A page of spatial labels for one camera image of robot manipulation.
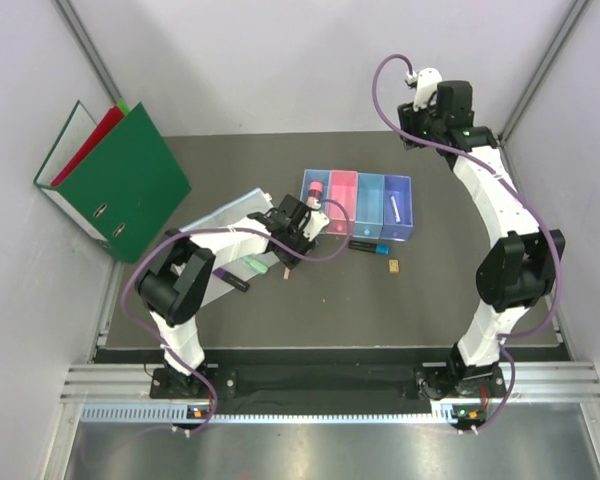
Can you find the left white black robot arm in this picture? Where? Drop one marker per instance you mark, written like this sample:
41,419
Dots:
173,285

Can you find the green lever arch binder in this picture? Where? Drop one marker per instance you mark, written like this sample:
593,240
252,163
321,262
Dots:
125,190

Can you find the purple drawer bin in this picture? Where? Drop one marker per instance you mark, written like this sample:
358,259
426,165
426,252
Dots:
401,188

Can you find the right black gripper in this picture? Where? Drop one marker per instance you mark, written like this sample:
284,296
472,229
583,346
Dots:
408,117

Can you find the purple capped black highlighter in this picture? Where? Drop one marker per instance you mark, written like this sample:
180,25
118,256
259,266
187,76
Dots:
232,280

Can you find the blue capped black highlighter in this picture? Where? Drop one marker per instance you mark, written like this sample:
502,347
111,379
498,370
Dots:
369,247

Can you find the clear mesh zipper pouch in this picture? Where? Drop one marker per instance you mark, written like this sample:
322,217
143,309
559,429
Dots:
230,212

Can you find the pink drawer bin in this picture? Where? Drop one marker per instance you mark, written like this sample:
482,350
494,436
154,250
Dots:
343,190

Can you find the left aluminium corner post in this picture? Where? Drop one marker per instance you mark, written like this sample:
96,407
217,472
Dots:
76,27

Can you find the green highlighter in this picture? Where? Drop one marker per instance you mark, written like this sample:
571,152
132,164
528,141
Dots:
256,265

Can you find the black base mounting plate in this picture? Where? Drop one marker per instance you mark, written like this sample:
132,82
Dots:
407,380

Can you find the pink capped crayon tube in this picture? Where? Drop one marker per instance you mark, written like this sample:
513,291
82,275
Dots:
314,194

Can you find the slotted grey cable duct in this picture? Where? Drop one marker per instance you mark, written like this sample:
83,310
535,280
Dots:
188,414

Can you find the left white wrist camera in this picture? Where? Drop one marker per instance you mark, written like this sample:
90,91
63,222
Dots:
318,220

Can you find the red folder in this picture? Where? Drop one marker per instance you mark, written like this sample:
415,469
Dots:
109,121

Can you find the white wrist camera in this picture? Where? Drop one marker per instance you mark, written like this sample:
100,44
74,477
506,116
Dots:
318,220
425,84

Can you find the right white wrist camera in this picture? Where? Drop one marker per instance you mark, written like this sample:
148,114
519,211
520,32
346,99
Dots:
425,84

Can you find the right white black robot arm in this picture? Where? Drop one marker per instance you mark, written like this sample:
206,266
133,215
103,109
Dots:
518,270

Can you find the white blue whiteboard marker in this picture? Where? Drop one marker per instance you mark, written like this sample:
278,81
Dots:
395,209

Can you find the right aluminium corner post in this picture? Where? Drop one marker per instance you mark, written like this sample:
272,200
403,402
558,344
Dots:
574,15

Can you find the light blue drawer bin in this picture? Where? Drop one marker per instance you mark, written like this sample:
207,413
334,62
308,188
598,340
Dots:
369,214
323,176

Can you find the aluminium corner post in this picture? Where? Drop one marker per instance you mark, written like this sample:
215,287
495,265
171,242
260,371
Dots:
76,27
574,15

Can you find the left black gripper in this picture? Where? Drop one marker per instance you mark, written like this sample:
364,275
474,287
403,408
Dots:
305,244

